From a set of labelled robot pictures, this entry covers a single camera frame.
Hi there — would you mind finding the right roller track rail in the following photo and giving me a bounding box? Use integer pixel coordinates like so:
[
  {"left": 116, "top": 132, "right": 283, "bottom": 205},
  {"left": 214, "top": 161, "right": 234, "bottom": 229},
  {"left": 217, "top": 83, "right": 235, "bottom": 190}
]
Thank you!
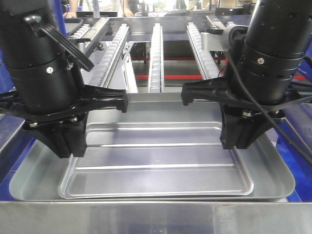
[{"left": 186, "top": 22, "right": 219, "bottom": 80}]

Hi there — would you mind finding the left roller track rail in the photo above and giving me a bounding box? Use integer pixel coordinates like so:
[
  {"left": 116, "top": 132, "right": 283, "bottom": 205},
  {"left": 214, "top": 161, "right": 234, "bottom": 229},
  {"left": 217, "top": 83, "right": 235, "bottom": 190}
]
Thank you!
[{"left": 88, "top": 23, "right": 130, "bottom": 88}]

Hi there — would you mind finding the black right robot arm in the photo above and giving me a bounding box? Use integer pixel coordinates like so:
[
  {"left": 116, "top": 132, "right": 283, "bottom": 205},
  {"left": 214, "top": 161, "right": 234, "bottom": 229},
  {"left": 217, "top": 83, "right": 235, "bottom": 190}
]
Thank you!
[{"left": 181, "top": 0, "right": 312, "bottom": 149}]

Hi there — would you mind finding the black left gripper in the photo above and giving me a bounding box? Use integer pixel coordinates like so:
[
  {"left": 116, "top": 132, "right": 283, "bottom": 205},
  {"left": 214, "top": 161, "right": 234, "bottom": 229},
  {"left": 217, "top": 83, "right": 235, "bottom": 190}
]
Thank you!
[{"left": 0, "top": 85, "right": 128, "bottom": 158}]

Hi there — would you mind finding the steel front frame bar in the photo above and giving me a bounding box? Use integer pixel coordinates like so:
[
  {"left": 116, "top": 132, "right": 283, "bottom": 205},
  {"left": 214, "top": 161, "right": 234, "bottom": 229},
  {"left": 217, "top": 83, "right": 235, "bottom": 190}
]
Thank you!
[{"left": 0, "top": 201, "right": 312, "bottom": 234}]

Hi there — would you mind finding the centre roller track rail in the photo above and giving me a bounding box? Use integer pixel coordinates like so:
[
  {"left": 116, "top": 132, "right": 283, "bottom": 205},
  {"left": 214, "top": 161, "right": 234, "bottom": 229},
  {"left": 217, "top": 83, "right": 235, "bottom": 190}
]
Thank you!
[{"left": 148, "top": 23, "right": 164, "bottom": 93}]

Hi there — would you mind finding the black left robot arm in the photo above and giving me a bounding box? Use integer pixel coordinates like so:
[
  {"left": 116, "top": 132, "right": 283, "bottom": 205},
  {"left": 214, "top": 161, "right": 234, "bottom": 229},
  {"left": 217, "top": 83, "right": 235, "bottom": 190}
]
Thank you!
[{"left": 0, "top": 0, "right": 128, "bottom": 158}]

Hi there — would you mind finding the blue plastic box under tray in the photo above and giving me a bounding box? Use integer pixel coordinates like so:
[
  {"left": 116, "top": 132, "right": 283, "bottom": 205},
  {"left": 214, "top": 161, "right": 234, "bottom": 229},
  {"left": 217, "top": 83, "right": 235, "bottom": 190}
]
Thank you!
[{"left": 0, "top": 114, "right": 305, "bottom": 202}]

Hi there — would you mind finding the large grey metal tray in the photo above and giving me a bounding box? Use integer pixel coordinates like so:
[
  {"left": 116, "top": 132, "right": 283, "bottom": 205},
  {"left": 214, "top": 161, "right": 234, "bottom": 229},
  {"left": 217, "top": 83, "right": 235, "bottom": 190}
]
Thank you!
[{"left": 9, "top": 93, "right": 295, "bottom": 201}]

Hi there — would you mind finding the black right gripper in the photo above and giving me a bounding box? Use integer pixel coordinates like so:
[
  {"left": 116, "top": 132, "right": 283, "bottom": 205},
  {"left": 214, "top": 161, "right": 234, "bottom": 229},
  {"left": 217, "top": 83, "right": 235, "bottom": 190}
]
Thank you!
[{"left": 181, "top": 78, "right": 312, "bottom": 149}]

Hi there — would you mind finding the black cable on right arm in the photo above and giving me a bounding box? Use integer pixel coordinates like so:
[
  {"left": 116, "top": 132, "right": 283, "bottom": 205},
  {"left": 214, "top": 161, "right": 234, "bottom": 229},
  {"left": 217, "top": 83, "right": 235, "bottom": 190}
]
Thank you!
[{"left": 218, "top": 25, "right": 312, "bottom": 164}]

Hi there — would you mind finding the small silver ribbed tray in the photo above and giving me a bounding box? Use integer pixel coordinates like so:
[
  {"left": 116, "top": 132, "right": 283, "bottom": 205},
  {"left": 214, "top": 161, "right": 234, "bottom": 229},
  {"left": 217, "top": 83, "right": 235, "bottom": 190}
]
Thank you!
[{"left": 58, "top": 121, "right": 254, "bottom": 199}]

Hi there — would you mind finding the roller track rail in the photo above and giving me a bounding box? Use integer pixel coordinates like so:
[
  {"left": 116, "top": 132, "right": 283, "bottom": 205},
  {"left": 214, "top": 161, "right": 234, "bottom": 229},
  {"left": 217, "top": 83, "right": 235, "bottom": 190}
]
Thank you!
[
  {"left": 186, "top": 22, "right": 219, "bottom": 80},
  {"left": 148, "top": 23, "right": 164, "bottom": 93},
  {"left": 88, "top": 23, "right": 130, "bottom": 88}
]

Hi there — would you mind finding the black ribbed cable left arm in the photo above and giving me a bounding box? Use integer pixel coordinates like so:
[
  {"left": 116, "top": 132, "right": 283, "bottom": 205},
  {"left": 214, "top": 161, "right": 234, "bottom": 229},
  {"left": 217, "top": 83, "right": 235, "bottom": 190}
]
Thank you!
[{"left": 23, "top": 14, "right": 95, "bottom": 72}]

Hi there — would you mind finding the left steel divider rail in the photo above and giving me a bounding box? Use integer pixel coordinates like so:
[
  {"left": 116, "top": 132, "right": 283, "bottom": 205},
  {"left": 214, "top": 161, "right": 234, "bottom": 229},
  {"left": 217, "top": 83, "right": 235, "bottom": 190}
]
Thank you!
[{"left": 77, "top": 18, "right": 110, "bottom": 42}]

